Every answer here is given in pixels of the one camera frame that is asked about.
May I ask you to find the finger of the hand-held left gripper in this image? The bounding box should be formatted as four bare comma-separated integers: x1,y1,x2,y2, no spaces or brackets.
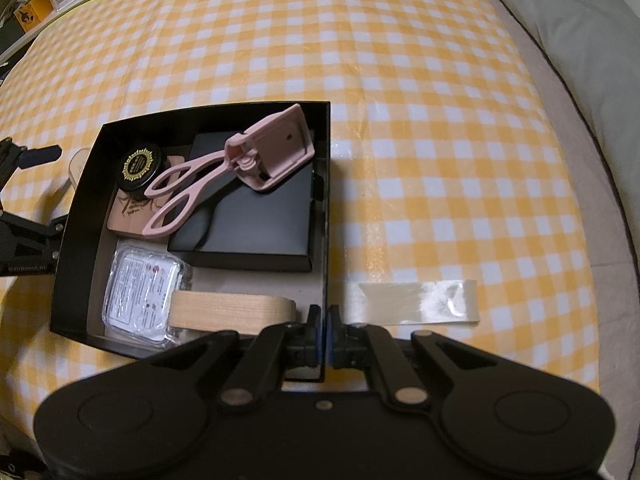
0,136,63,188
0,209,70,243

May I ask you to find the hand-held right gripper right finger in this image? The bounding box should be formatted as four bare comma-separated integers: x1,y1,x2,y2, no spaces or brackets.
324,303,501,405

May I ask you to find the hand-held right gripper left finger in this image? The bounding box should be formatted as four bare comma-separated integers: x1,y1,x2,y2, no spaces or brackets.
150,303,322,407

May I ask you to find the black cardboard box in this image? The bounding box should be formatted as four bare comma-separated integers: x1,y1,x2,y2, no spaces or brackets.
48,100,334,387

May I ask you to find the pink eyelash curler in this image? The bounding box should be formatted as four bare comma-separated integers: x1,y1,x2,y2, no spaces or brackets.
139,103,317,239

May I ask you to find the small beige object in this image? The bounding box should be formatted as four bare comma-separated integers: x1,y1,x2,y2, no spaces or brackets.
67,148,94,187

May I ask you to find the pink compact case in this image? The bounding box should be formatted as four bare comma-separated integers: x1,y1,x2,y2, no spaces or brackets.
105,154,197,239

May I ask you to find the clear tape strip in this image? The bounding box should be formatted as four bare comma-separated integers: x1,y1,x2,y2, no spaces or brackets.
346,278,482,327

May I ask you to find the black jar with gold label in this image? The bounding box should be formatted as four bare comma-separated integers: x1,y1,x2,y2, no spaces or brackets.
115,144,169,194

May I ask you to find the clear plastic case white label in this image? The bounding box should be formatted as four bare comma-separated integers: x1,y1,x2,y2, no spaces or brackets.
99,239,194,349

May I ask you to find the flat black box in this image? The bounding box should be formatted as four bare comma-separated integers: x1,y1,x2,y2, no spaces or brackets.
167,132,322,274

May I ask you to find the yellow box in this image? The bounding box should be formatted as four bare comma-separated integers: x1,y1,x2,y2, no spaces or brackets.
12,0,50,37

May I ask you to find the yellow white checked tablecloth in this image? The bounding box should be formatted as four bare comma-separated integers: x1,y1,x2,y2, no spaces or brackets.
0,0,603,461

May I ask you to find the grey pillow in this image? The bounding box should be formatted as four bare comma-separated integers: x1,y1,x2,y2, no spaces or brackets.
486,0,640,246

